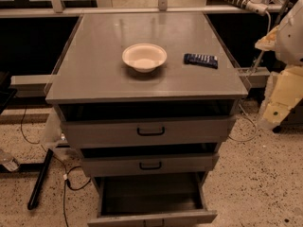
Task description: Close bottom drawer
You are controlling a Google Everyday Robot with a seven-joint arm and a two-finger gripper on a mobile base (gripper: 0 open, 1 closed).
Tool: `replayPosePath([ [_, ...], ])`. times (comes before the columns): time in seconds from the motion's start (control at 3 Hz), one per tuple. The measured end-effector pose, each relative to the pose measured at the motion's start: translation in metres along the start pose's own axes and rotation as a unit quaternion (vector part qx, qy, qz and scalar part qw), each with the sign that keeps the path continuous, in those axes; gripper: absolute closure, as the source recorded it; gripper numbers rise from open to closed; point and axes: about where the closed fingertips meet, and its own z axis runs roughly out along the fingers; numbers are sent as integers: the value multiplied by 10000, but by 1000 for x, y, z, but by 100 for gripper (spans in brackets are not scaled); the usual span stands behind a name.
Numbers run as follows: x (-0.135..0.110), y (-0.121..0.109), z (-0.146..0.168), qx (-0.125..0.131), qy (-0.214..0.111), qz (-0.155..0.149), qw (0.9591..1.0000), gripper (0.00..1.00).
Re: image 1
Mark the grey bottom drawer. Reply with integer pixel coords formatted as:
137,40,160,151
88,173,217,227

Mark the grey drawer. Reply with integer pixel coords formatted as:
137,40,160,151
81,144,219,177
62,100,235,148
88,173,217,227

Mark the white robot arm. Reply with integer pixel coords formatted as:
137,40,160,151
255,0,303,130

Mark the grey drawer cabinet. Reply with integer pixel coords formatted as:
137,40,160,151
45,11,250,179

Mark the grey top drawer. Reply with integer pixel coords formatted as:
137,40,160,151
62,100,235,148

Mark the grey middle drawer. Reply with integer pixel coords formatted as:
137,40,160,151
81,144,219,177

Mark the dark blue snack packet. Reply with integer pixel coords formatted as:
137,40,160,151
184,53,218,69

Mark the white power strip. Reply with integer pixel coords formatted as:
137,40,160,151
224,0,268,16

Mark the black floor bar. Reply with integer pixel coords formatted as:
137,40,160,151
27,149,53,210

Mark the white cable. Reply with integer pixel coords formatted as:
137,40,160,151
227,9,273,143

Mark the black floor cable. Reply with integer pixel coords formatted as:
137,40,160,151
19,106,92,227

